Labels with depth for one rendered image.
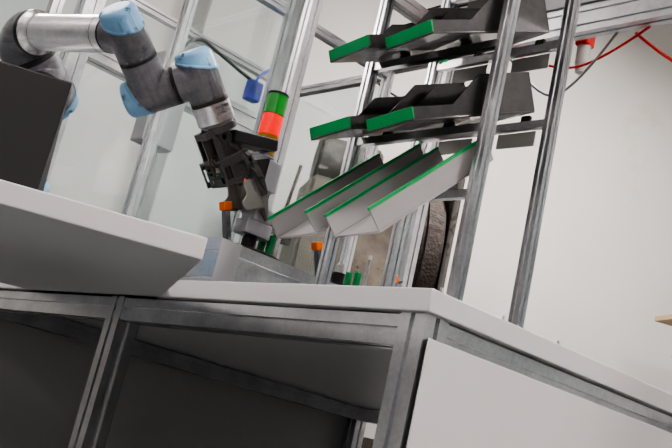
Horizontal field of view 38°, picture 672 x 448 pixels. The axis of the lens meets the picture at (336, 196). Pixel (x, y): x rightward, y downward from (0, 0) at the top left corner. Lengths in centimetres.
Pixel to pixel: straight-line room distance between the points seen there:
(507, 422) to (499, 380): 6
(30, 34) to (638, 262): 566
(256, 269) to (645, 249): 567
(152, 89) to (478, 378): 92
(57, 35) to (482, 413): 117
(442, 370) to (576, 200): 584
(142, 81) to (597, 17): 156
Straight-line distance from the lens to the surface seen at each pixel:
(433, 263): 522
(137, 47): 189
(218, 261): 172
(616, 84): 746
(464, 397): 129
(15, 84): 161
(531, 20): 184
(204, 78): 190
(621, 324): 709
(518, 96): 178
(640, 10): 295
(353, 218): 167
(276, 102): 227
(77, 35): 199
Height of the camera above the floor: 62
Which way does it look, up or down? 15 degrees up
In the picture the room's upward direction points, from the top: 13 degrees clockwise
